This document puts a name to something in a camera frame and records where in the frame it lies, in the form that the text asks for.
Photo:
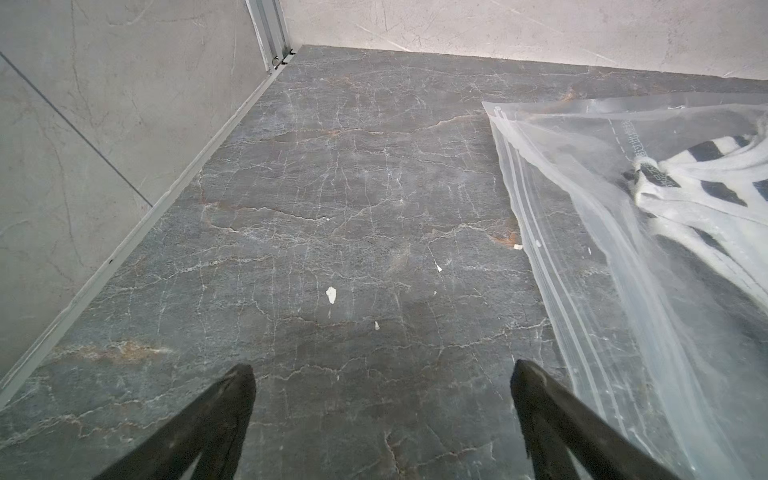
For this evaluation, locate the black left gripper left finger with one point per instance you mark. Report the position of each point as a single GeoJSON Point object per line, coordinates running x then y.
{"type": "Point", "coordinates": [206, 437]}

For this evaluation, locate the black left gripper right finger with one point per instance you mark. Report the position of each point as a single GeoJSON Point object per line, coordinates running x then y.
{"type": "Point", "coordinates": [561, 431]}

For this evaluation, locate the clear plastic vacuum bag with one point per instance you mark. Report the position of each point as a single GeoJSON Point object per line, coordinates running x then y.
{"type": "Point", "coordinates": [671, 355]}

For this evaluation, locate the black white striped tank top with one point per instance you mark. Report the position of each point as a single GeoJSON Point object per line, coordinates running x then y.
{"type": "Point", "coordinates": [711, 199]}

